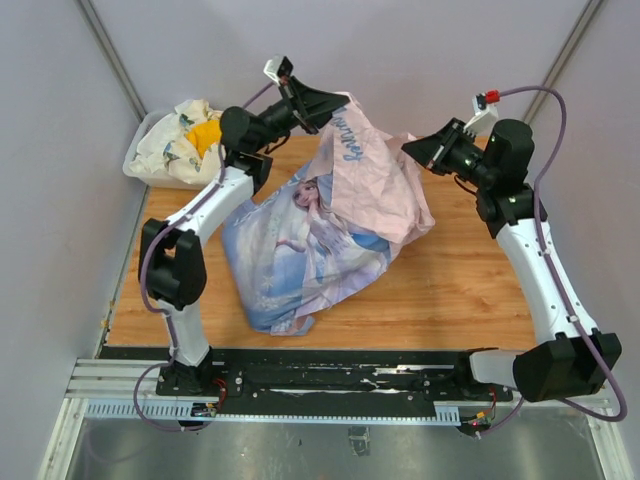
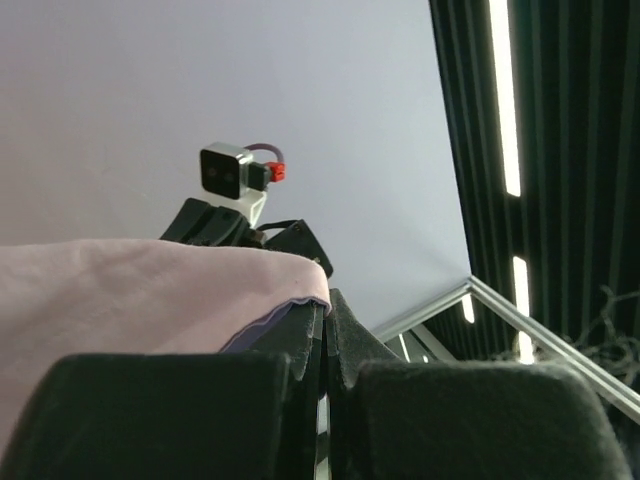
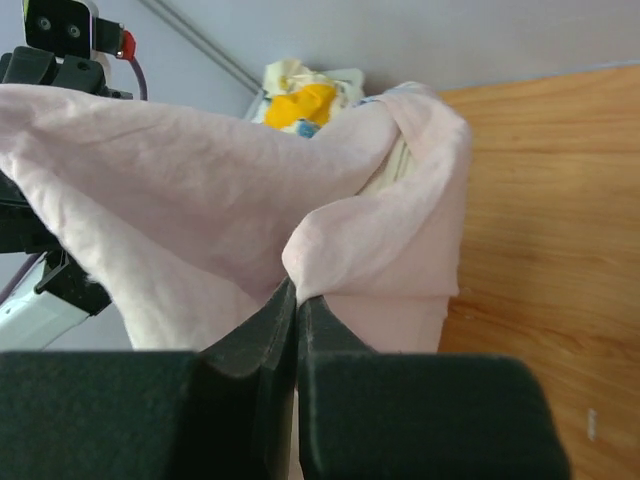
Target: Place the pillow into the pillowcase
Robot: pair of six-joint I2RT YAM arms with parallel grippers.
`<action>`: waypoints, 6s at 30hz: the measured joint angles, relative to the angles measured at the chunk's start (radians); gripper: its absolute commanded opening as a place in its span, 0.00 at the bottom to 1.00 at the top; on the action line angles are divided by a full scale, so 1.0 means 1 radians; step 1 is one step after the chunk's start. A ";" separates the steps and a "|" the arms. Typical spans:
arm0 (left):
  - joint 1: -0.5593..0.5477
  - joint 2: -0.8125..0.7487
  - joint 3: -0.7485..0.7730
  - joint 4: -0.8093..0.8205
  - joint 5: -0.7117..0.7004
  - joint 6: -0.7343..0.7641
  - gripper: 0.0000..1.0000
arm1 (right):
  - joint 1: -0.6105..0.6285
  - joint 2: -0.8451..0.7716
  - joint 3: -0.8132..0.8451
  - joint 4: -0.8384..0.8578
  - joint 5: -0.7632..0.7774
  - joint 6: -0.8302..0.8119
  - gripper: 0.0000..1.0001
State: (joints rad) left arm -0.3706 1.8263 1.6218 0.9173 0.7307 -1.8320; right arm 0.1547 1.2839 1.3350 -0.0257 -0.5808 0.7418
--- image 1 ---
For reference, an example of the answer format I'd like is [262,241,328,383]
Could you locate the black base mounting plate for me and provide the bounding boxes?
[156,349,513,419]

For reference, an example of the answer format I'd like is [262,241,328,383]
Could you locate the orange cloth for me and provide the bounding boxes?
[185,119,222,158]

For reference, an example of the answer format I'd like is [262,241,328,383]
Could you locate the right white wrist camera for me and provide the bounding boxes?
[464,90,500,136]

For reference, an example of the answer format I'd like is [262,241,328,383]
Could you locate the clear plastic bin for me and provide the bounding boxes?
[122,110,220,190]

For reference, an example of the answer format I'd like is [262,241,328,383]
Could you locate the cream patterned crumpled cloth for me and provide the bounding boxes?
[123,99,222,189]

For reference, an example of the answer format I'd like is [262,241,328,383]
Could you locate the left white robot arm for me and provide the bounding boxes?
[138,75,350,396]

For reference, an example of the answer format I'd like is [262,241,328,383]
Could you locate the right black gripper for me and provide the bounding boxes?
[402,117,496,189]

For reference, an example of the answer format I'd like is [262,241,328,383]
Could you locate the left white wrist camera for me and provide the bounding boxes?
[263,55,293,85]

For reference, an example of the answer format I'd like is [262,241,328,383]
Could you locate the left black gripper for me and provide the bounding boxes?
[254,77,352,153]

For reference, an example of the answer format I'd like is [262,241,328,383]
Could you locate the grey slotted cable duct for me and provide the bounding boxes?
[85,399,462,426]

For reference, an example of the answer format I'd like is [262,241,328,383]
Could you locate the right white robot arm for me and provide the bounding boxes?
[402,119,622,402]

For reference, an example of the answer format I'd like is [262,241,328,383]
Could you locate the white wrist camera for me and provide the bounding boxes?
[464,90,500,136]
[263,55,293,85]

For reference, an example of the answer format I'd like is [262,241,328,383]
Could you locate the blue pink snowflake pillowcase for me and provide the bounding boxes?
[222,99,435,336]

